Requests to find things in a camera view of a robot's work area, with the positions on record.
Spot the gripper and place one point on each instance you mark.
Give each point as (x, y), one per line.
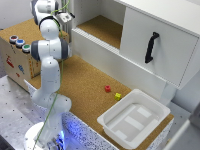
(65, 16)

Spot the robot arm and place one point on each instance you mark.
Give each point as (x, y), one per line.
(50, 76)

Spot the wooden drawer box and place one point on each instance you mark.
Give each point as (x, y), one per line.
(20, 28)

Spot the green button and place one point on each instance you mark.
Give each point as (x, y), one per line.
(26, 48)

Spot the blue button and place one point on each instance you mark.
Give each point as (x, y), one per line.
(20, 42)

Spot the white cabinet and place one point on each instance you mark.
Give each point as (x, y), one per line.
(100, 56)

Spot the red button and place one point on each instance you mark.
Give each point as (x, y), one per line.
(13, 38)

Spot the pink block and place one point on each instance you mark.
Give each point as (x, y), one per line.
(107, 88)

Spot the yellow block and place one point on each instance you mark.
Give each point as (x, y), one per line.
(117, 96)

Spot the white sliding door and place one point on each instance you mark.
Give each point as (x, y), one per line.
(173, 43)

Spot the white plastic box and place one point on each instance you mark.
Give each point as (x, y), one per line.
(133, 120)

